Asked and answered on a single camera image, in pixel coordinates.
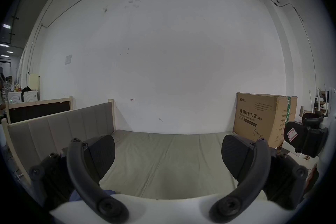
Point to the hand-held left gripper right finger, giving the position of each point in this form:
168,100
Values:
258,175

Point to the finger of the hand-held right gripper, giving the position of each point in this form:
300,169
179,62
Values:
298,132
312,119

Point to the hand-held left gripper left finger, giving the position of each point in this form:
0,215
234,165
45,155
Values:
78,175

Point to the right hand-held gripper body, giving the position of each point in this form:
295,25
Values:
329,144

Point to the dark blue garment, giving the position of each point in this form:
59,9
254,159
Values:
75,195

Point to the brown cardboard carton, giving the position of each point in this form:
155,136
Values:
257,118

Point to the grey padded headboard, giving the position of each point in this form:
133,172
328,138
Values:
52,128

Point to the dark brown wood-framed headboard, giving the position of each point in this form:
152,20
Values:
36,111

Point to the bed with beige sheet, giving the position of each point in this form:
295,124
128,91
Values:
170,160

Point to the white washing machine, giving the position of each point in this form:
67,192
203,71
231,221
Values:
15,97

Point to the white paper wall notice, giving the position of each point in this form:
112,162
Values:
68,59

